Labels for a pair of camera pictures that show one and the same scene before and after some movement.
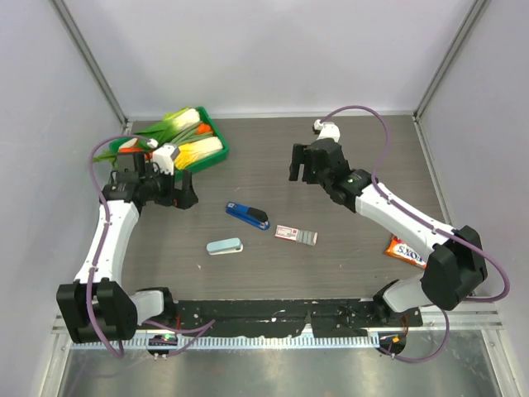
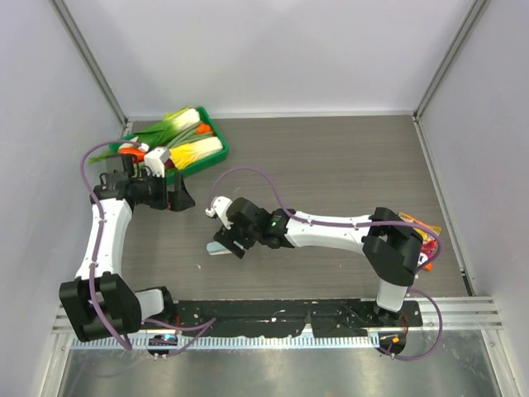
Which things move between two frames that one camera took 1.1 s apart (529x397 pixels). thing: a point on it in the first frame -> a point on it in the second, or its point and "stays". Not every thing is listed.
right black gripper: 301,155 -> 226,237
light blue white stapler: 225,246 stays
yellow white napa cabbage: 191,151 stays
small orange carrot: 202,128 stays
